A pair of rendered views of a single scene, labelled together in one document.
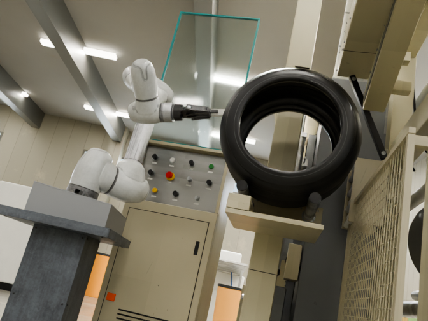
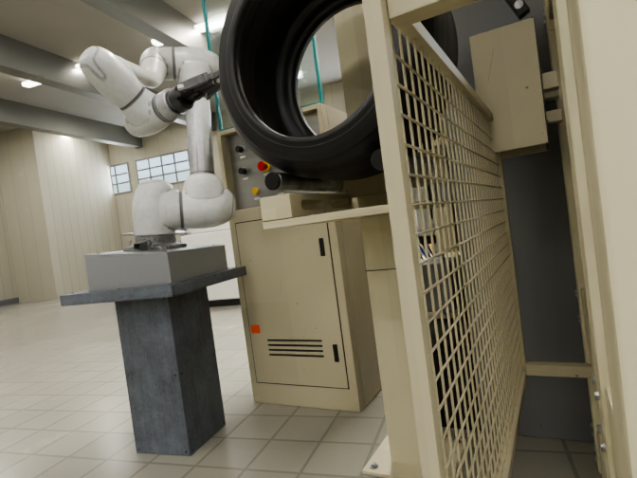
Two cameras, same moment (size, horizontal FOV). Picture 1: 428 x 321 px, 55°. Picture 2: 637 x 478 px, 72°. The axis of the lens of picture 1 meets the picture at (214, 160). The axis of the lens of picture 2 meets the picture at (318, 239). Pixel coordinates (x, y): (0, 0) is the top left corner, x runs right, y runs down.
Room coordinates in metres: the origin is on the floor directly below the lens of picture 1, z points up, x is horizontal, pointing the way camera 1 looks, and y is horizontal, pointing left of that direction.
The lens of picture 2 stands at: (0.56, -0.53, 0.77)
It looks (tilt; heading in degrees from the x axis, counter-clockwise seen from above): 2 degrees down; 17
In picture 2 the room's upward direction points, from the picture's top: 8 degrees counter-clockwise
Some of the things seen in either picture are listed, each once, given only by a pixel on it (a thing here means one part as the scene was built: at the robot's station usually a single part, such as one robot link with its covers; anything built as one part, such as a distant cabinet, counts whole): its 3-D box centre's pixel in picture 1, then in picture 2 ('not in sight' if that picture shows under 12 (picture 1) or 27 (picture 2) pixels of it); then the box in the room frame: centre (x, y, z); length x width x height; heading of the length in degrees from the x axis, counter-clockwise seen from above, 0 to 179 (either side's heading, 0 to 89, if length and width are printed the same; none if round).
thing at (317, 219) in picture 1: (277, 211); (378, 176); (1.87, -0.34, 0.90); 0.40 x 0.03 x 0.10; 78
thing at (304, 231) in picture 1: (273, 226); (358, 212); (1.70, -0.30, 0.80); 0.37 x 0.36 x 0.02; 78
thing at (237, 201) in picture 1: (242, 211); (311, 206); (1.72, -0.16, 0.84); 0.36 x 0.09 x 0.06; 168
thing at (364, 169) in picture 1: (364, 196); (511, 96); (1.83, -0.72, 1.05); 0.20 x 0.15 x 0.30; 168
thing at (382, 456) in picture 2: not in sight; (416, 453); (1.95, -0.33, 0.01); 0.27 x 0.27 x 0.02; 78
